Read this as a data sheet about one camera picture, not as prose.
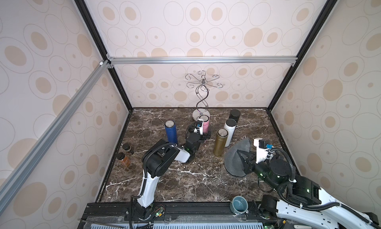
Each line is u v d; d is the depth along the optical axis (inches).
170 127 32.2
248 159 22.5
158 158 21.6
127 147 34.1
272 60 35.9
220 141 32.9
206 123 33.6
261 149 20.9
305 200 17.4
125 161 33.7
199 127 31.1
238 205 29.7
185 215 28.7
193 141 28.7
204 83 36.2
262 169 20.9
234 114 35.1
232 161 25.8
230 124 32.8
